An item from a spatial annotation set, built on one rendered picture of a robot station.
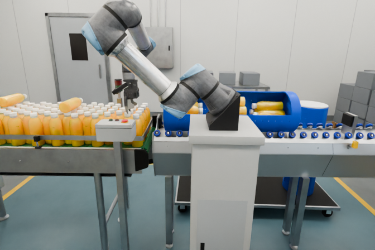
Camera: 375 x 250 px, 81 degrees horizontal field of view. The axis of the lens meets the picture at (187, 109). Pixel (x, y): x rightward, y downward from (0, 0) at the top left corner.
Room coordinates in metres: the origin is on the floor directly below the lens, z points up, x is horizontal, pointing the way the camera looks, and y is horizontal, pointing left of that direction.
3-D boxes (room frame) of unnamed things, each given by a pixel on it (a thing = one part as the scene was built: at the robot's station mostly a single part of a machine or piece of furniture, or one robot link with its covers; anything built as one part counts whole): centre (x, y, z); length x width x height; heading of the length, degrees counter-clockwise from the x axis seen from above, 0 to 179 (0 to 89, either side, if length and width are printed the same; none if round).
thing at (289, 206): (1.54, -0.85, 0.31); 0.06 x 0.06 x 0.63; 0
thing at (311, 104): (1.96, -1.14, 1.03); 0.28 x 0.28 x 0.01
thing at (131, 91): (1.34, 0.35, 1.26); 0.09 x 0.08 x 0.12; 90
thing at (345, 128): (1.47, -1.13, 1.00); 0.10 x 0.04 x 0.15; 0
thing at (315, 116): (1.96, -1.14, 0.59); 0.28 x 0.28 x 0.88
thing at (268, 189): (1.96, -0.65, 0.08); 1.50 x 0.52 x 0.15; 88
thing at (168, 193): (1.39, 0.13, 0.31); 0.06 x 0.06 x 0.63; 0
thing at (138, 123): (1.30, 0.32, 1.00); 0.07 x 0.07 x 0.19
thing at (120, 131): (1.17, 0.40, 1.05); 0.20 x 0.10 x 0.10; 90
